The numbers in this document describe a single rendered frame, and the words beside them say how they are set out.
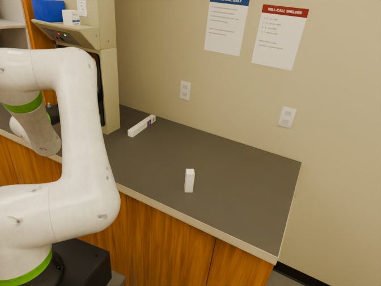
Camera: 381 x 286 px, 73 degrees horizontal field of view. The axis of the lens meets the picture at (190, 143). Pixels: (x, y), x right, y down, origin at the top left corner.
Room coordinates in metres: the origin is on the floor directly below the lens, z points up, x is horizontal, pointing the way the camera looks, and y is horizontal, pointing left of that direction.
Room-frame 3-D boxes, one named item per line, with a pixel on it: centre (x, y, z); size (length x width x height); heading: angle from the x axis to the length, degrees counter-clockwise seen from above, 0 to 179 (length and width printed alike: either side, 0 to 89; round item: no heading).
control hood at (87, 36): (1.29, 0.65, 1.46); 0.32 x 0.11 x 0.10; 66
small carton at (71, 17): (1.27, 0.61, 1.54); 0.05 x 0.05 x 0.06; 74
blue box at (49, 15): (1.33, 0.74, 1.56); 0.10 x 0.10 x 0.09; 66
